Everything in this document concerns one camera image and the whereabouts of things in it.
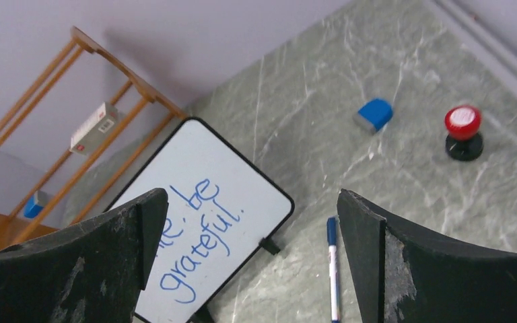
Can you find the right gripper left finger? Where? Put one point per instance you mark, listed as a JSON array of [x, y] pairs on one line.
[[92, 271]]

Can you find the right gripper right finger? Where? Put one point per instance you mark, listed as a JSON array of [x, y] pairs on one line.
[[405, 272]]

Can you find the white blue marker pen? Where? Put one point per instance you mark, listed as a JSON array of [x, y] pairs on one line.
[[331, 235]]

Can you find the white whiteboard black frame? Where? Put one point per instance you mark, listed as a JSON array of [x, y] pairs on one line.
[[221, 208]]

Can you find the black whiteboard foot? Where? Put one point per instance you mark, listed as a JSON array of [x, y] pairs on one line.
[[202, 315], [270, 246]]

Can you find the blue grey whiteboard eraser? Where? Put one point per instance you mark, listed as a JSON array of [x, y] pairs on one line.
[[374, 115]]

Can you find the blue cube on shelf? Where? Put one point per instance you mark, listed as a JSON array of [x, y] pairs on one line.
[[35, 204]]

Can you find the red black bottle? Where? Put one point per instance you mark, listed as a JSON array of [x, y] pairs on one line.
[[463, 142]]

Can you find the white red box on shelf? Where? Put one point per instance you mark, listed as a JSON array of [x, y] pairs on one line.
[[88, 137]]

